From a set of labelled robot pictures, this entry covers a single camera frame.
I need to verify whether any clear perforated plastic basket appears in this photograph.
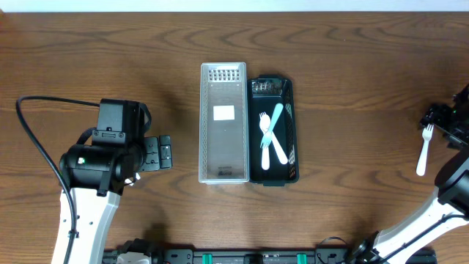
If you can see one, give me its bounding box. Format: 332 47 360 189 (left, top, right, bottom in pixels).
199 62 250 185

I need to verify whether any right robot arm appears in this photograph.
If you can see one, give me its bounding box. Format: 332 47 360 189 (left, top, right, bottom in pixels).
165 105 468 264

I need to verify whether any light blue plastic fork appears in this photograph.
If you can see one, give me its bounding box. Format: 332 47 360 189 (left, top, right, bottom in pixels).
260 103 284 149

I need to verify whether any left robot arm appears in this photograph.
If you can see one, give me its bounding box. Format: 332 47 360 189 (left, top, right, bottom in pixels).
52 135 172 263

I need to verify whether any black aluminium mounting rail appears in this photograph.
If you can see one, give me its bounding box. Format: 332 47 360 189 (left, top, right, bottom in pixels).
102 238 437 264

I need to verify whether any black perforated plastic basket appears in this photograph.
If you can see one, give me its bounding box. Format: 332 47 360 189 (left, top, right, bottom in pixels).
248 75 300 186

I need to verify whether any white plastic fork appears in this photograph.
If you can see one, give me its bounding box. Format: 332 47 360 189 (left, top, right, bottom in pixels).
416 124 434 176
259 112 270 171
272 133 288 165

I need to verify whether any white plastic spoon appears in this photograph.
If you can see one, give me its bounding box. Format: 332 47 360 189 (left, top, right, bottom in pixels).
125 172 141 186

